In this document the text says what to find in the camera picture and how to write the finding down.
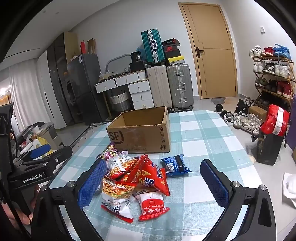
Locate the noodle snack bag white bottom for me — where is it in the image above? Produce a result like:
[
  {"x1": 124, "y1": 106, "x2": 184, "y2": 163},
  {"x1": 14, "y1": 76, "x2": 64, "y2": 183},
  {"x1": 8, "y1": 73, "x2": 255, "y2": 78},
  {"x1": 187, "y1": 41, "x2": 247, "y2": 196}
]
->
[{"x1": 101, "y1": 177, "x2": 137, "y2": 223}]

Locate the purple candy bag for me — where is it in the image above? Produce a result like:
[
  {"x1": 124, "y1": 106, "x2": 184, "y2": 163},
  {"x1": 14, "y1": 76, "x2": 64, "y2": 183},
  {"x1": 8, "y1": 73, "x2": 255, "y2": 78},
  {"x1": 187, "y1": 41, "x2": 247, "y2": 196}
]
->
[{"x1": 96, "y1": 143, "x2": 119, "y2": 161}]

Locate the red corn chip bag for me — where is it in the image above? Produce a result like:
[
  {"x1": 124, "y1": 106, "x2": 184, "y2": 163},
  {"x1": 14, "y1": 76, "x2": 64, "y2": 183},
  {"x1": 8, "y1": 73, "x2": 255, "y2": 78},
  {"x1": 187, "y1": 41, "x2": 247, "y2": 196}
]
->
[{"x1": 126, "y1": 154, "x2": 170, "y2": 196}]

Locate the red white snack packet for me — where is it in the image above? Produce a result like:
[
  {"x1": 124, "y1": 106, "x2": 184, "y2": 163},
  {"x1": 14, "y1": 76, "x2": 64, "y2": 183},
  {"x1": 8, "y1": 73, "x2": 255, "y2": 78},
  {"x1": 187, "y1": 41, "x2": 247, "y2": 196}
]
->
[{"x1": 135, "y1": 191, "x2": 170, "y2": 221}]

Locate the blue cookie pack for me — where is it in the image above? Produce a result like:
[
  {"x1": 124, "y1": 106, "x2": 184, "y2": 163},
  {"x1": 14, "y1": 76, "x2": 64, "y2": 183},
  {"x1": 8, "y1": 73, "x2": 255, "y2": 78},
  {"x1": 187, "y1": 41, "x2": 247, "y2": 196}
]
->
[{"x1": 161, "y1": 154, "x2": 191, "y2": 177}]

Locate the person's left hand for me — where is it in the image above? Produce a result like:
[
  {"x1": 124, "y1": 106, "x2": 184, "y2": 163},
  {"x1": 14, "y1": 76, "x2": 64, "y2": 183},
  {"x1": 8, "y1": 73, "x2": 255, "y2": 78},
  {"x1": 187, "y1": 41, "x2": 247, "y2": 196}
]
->
[{"x1": 2, "y1": 185, "x2": 40, "y2": 230}]

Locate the dotted floor rug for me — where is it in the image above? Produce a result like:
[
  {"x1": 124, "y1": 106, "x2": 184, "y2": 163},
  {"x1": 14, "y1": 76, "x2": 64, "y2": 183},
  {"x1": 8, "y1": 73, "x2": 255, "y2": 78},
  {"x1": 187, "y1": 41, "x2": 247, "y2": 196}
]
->
[{"x1": 70, "y1": 122, "x2": 107, "y2": 149}]

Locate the white curtain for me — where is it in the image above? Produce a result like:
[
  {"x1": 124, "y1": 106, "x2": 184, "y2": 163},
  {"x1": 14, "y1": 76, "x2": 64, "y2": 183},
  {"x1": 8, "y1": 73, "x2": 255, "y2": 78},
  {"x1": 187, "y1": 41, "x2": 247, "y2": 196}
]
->
[{"x1": 9, "y1": 59, "x2": 51, "y2": 131}]

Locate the black paper bag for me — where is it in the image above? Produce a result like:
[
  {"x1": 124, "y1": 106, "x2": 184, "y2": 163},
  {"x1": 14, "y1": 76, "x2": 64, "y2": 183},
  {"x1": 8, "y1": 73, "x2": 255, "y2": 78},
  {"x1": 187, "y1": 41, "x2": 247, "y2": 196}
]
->
[{"x1": 251, "y1": 131, "x2": 287, "y2": 166}]

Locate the woven laundry basket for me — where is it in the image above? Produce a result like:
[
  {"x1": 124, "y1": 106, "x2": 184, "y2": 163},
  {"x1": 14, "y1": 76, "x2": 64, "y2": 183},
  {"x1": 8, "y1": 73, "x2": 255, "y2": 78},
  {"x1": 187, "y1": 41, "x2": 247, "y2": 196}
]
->
[{"x1": 110, "y1": 92, "x2": 131, "y2": 113}]

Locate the black refrigerator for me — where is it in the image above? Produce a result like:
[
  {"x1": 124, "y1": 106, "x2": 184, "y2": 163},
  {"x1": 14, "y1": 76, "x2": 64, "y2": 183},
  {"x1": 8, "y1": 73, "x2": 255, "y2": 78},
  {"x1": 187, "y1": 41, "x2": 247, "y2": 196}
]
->
[{"x1": 67, "y1": 54, "x2": 109, "y2": 125}]

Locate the brown SF cardboard box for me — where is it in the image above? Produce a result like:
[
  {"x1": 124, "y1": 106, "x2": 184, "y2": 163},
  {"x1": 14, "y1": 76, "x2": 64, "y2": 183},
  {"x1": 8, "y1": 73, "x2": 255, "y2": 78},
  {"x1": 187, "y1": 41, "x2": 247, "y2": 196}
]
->
[{"x1": 106, "y1": 106, "x2": 171, "y2": 154}]

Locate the tall dark cabinet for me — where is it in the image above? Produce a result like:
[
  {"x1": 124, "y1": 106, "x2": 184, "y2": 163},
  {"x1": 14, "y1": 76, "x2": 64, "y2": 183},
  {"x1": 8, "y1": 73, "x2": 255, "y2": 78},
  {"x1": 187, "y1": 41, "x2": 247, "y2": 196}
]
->
[{"x1": 47, "y1": 32, "x2": 80, "y2": 126}]

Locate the red gift bag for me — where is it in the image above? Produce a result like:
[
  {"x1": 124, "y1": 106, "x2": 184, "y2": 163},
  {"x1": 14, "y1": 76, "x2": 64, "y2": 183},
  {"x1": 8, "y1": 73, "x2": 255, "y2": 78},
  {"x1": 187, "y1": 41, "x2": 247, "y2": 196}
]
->
[{"x1": 260, "y1": 104, "x2": 290, "y2": 137}]

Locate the teal plaid tablecloth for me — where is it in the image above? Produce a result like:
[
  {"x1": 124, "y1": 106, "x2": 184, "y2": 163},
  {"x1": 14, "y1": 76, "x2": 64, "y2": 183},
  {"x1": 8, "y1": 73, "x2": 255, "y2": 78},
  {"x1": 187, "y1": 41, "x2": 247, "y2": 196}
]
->
[{"x1": 48, "y1": 109, "x2": 263, "y2": 241}]

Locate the white drawer desk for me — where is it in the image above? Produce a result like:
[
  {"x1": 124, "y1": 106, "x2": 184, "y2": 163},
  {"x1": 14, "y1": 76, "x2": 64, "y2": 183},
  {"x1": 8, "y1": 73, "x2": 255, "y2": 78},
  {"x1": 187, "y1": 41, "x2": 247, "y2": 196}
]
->
[{"x1": 95, "y1": 70, "x2": 154, "y2": 109}]

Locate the small cardboard box on floor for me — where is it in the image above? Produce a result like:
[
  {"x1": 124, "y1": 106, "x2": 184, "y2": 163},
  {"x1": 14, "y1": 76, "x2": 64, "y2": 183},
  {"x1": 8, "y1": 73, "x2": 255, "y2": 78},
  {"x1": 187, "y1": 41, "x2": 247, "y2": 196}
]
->
[{"x1": 248, "y1": 105, "x2": 267, "y2": 122}]

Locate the oval mirror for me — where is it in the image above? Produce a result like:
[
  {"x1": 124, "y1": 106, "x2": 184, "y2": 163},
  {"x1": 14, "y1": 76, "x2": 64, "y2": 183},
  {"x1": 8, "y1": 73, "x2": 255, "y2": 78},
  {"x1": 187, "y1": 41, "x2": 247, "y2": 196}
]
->
[{"x1": 105, "y1": 54, "x2": 132, "y2": 74}]

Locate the beige suitcase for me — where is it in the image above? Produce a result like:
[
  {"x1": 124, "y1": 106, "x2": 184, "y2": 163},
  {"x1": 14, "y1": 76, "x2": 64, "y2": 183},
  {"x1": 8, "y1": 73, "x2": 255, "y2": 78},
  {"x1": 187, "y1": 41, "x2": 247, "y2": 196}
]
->
[{"x1": 147, "y1": 65, "x2": 173, "y2": 109}]

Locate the teal suitcase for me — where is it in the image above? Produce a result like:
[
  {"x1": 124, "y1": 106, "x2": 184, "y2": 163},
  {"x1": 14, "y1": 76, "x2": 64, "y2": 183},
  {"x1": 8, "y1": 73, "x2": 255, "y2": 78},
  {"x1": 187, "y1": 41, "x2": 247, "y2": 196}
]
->
[{"x1": 141, "y1": 29, "x2": 166, "y2": 65}]

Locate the silver suitcase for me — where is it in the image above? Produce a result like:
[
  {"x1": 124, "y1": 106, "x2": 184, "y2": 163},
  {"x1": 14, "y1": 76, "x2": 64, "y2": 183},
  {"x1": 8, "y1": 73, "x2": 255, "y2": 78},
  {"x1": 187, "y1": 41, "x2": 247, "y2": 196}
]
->
[{"x1": 166, "y1": 63, "x2": 194, "y2": 112}]

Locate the wooden shoe rack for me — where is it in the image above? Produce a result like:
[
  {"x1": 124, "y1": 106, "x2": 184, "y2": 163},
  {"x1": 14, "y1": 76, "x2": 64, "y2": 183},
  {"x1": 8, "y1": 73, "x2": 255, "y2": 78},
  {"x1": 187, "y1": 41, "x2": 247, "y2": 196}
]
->
[{"x1": 251, "y1": 56, "x2": 295, "y2": 112}]

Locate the stack of shoe boxes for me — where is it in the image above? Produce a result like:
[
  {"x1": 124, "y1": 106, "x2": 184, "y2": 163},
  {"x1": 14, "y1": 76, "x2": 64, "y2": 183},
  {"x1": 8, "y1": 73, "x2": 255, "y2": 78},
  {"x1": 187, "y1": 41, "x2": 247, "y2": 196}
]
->
[{"x1": 162, "y1": 38, "x2": 185, "y2": 66}]

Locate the wooden door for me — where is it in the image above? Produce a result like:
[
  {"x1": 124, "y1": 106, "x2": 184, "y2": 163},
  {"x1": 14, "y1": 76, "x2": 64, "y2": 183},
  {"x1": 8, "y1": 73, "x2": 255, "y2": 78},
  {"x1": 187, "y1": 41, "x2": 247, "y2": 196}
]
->
[{"x1": 179, "y1": 3, "x2": 237, "y2": 99}]

